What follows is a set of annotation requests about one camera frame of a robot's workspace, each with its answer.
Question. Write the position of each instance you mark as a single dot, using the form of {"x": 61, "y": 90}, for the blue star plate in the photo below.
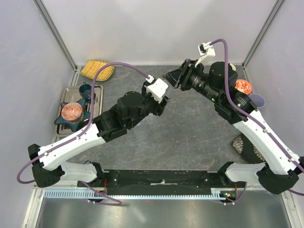
{"x": 74, "y": 125}

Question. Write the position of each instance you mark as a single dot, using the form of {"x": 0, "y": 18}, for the purple cup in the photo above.
{"x": 258, "y": 100}

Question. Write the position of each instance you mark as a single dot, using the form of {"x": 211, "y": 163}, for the orange patterned bowl left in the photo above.
{"x": 71, "y": 111}

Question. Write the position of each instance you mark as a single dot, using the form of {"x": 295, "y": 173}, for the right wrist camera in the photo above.
{"x": 207, "y": 53}

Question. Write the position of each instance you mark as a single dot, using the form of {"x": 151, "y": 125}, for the orange patterned bowl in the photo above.
{"x": 243, "y": 86}
{"x": 71, "y": 111}

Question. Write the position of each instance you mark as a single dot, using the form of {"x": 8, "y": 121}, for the slotted cable duct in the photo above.
{"x": 89, "y": 194}

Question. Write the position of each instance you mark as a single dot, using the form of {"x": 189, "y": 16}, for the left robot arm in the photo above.
{"x": 52, "y": 166}

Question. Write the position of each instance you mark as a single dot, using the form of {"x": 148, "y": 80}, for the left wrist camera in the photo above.
{"x": 157, "y": 88}

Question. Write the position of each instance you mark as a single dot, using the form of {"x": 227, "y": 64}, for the yellow woven plate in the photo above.
{"x": 91, "y": 68}

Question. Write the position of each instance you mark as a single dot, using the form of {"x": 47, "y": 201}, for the orange patterned bowl right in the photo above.
{"x": 243, "y": 86}

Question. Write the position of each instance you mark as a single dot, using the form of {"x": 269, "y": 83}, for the dark blue teacup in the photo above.
{"x": 85, "y": 91}

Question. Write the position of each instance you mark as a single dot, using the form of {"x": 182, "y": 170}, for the black base bar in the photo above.
{"x": 160, "y": 183}

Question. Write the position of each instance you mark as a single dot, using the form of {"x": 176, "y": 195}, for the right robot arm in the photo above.
{"x": 281, "y": 168}

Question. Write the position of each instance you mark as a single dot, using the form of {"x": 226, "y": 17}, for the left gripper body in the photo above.
{"x": 152, "y": 104}

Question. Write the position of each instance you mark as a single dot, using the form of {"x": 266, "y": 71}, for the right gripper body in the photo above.
{"x": 192, "y": 72}

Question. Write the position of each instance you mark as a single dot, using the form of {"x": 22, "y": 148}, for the dark patterned pouch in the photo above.
{"x": 247, "y": 150}

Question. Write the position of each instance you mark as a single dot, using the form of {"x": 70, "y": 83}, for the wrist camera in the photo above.
{"x": 157, "y": 88}
{"x": 207, "y": 53}

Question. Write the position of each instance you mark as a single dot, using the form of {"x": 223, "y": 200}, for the metal tray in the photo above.
{"x": 71, "y": 94}

